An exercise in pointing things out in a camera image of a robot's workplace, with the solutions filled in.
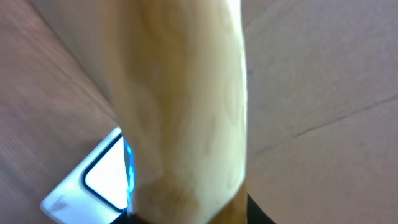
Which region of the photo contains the white barcode scanner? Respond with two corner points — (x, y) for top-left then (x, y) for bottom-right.
(40, 128), (135, 224)

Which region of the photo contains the brown white snack pouch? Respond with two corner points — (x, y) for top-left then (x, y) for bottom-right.
(100, 0), (247, 223)

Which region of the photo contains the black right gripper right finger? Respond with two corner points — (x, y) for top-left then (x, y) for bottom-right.
(247, 195), (275, 224)

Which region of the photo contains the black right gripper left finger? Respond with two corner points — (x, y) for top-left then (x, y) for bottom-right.
(110, 213), (139, 224)

